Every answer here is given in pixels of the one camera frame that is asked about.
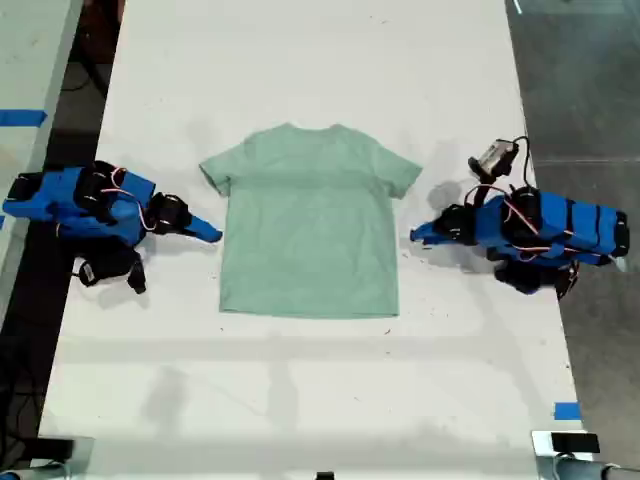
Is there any white metal table bracket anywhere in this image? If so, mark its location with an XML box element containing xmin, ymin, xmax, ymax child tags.
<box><xmin>530</xmin><ymin>429</ymin><xmax>596</xmax><ymax>480</ymax></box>

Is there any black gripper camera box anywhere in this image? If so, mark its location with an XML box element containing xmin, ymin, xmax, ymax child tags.
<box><xmin>467</xmin><ymin>139</ymin><xmax>519</xmax><ymax>177</ymax></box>
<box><xmin>75</xmin><ymin>247</ymin><xmax>137</xmax><ymax>289</ymax></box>

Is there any grey metal table bracket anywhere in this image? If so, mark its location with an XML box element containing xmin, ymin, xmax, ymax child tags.
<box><xmin>19</xmin><ymin>434</ymin><xmax>96</xmax><ymax>480</ymax></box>

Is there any white side table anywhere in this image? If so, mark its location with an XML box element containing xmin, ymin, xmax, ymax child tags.
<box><xmin>0</xmin><ymin>0</ymin><xmax>85</xmax><ymax>321</ymax></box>

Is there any black camera stalk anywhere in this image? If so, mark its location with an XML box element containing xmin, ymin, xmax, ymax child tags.
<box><xmin>126</xmin><ymin>259</ymin><xmax>149</xmax><ymax>295</ymax></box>
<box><xmin>464</xmin><ymin>170</ymin><xmax>501</xmax><ymax>207</ymax></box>

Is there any small black box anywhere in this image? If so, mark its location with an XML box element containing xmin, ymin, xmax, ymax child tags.
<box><xmin>550</xmin><ymin>432</ymin><xmax>601</xmax><ymax>455</ymax></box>
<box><xmin>35</xmin><ymin>437</ymin><xmax>76</xmax><ymax>462</ymax></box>

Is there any black camera cable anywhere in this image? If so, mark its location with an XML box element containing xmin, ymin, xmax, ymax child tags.
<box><xmin>512</xmin><ymin>135</ymin><xmax>533</xmax><ymax>190</ymax></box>

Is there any thin black floor cable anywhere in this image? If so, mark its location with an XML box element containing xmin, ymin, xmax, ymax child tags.
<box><xmin>62</xmin><ymin>27</ymin><xmax>112</xmax><ymax>99</ymax></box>

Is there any long blue tape strip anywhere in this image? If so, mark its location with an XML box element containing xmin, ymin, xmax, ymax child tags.
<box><xmin>0</xmin><ymin>108</ymin><xmax>49</xmax><ymax>128</ymax></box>

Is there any pale green T-shirt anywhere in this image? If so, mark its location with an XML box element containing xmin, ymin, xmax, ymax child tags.
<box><xmin>198</xmin><ymin>122</ymin><xmax>424</xmax><ymax>320</ymax></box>

